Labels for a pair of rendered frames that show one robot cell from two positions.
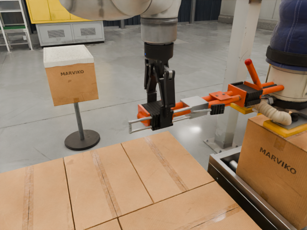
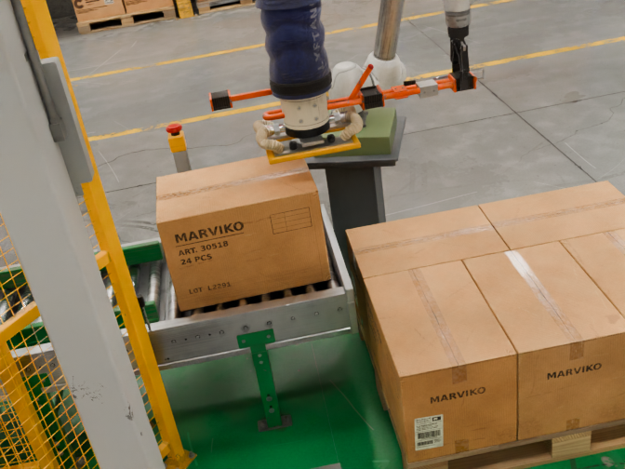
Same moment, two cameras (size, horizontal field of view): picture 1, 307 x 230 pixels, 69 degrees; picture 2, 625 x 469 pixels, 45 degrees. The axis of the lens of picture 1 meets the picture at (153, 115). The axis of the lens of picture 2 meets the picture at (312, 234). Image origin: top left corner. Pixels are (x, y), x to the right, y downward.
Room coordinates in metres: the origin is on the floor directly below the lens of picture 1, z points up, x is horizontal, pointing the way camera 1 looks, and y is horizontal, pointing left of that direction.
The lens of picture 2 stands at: (3.34, 0.36, 2.21)
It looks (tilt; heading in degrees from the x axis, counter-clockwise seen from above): 30 degrees down; 201
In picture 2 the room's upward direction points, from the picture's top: 9 degrees counter-clockwise
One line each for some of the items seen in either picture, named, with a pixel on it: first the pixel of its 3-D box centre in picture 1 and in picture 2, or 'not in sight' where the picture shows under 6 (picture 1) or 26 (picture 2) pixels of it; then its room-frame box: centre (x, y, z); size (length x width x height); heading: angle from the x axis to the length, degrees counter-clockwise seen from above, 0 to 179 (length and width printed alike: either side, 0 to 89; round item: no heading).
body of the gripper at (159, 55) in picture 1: (158, 60); (458, 37); (0.59, -0.01, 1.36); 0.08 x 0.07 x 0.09; 25
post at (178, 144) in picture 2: not in sight; (199, 232); (0.61, -1.25, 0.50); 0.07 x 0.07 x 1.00; 25
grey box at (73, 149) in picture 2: not in sight; (33, 127); (1.97, -0.82, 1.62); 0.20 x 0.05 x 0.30; 115
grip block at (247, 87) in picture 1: (243, 93); (370, 97); (0.74, -0.32, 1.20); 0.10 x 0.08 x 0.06; 26
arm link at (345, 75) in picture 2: not in sight; (347, 87); (0.11, -0.60, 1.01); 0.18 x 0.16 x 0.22; 137
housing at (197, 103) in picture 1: (193, 107); (426, 88); (0.65, -0.13, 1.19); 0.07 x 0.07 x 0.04; 26
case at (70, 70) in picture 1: (70, 72); not in sight; (2.16, 0.83, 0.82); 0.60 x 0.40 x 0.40; 23
